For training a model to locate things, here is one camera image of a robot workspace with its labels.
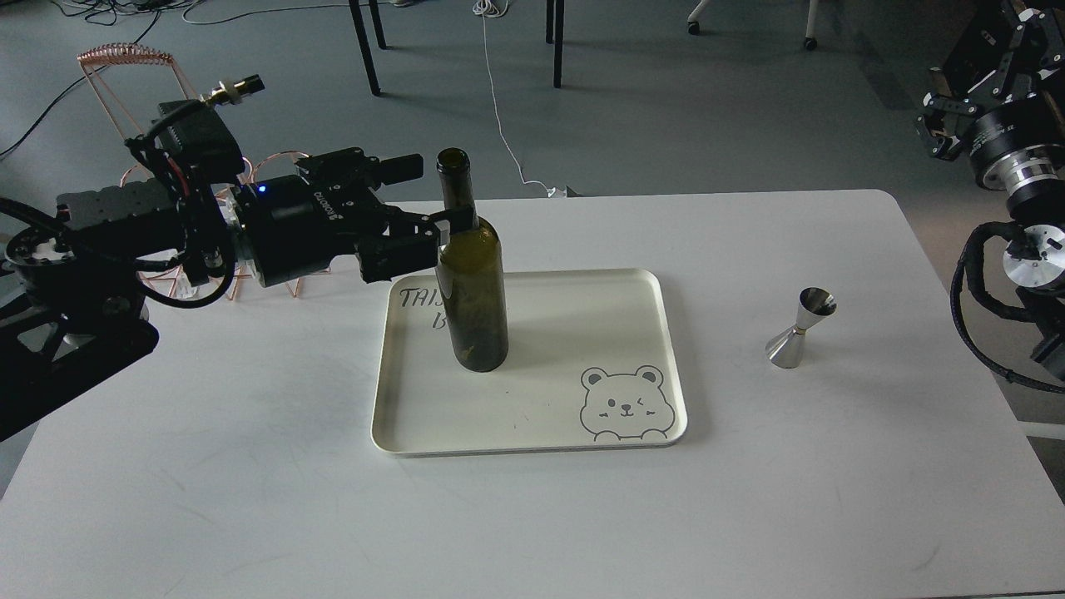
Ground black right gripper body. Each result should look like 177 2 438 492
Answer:
917 1 1063 163

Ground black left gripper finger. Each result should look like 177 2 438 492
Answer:
363 153 424 189
356 207 477 284

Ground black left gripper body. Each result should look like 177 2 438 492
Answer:
235 148 388 287

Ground dark green wine bottle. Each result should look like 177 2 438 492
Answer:
436 148 510 373

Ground silver steel jigger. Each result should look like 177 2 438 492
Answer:
765 287 838 370

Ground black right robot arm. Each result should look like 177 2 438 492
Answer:
915 1 1064 394

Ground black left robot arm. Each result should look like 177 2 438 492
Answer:
2 75 476 439

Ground black table leg left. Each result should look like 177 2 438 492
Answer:
347 1 388 97

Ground black table leg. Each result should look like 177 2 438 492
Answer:
545 0 564 90
347 1 388 97

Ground white chair base casters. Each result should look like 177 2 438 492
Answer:
687 1 820 51

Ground black table leg right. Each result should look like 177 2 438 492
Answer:
545 0 564 90

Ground cream bear serving tray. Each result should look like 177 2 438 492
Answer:
370 269 688 458

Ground white floor cable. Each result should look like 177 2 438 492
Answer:
473 0 583 199

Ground rose gold wire bottle rack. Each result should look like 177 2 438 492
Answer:
77 42 332 303

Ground black floor cables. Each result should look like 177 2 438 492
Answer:
0 0 350 159

